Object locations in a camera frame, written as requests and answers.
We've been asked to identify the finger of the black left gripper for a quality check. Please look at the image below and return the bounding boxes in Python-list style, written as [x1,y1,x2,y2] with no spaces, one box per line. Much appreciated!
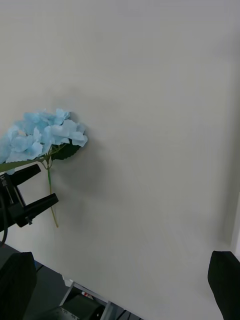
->
[9,163,42,187]
[24,192,60,220]

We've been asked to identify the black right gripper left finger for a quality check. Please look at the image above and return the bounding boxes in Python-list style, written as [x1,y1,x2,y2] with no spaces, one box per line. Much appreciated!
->
[0,251,38,320]

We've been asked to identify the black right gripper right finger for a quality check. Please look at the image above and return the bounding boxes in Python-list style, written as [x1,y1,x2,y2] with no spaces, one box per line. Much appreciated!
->
[207,250,240,320]

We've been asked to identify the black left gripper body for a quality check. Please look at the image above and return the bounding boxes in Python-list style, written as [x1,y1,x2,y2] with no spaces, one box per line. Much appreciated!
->
[0,172,34,232]

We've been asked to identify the pale blue flower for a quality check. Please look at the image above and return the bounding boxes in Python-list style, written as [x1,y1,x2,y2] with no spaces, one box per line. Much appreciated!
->
[0,107,89,229]

